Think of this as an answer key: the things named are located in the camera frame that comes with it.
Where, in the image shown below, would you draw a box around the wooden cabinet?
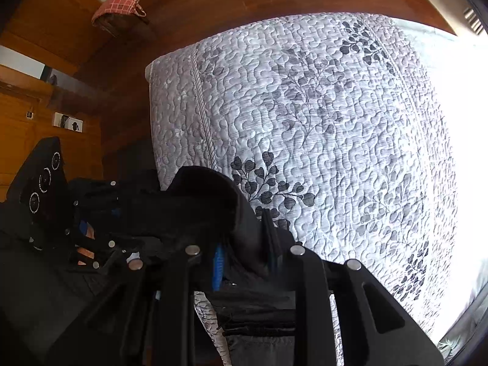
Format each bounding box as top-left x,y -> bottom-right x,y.
0,0 -> 104,203

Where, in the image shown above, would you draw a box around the black pants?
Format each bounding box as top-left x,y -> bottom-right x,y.
69,166 -> 338,366

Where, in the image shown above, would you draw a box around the small white box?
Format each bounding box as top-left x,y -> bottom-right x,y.
52,112 -> 85,134

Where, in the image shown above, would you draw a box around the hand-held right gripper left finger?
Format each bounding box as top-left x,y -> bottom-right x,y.
49,242 -> 230,366

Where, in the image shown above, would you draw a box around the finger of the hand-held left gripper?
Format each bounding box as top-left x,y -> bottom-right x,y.
66,219 -> 157,275
72,180 -> 163,218

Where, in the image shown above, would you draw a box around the grey quilted leaf-print bedspread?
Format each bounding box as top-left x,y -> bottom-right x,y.
145,12 -> 464,366

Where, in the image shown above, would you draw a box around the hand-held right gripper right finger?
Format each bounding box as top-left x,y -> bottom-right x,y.
260,209 -> 446,366

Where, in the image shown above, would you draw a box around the red checked cloth bag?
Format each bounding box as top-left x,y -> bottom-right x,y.
91,0 -> 150,39

